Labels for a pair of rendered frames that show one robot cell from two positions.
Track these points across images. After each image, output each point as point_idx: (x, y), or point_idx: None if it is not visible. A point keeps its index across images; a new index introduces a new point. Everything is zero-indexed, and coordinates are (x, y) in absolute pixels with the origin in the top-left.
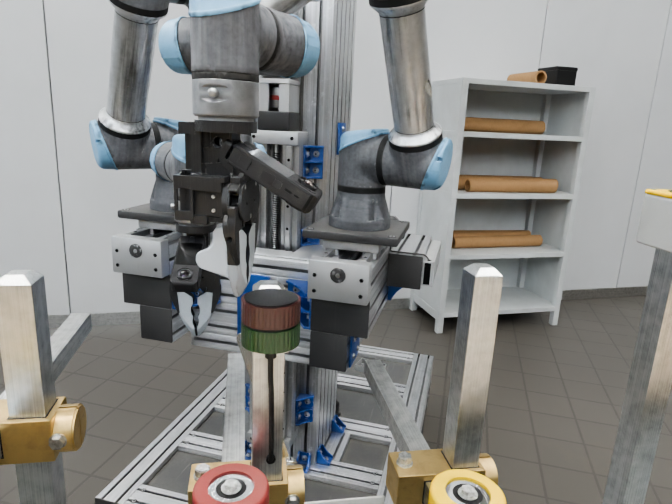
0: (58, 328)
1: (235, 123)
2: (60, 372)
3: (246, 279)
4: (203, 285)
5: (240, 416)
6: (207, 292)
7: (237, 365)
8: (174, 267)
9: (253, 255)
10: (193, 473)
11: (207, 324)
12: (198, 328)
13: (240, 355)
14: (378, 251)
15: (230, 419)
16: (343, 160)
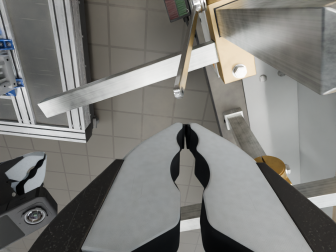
0: None
1: None
2: (181, 207)
3: (195, 129)
4: (6, 187)
5: (146, 70)
6: (8, 177)
7: (64, 102)
8: (31, 231)
9: (136, 155)
10: (236, 78)
11: (33, 152)
12: (42, 156)
13: (44, 106)
14: None
15: (153, 77)
16: None
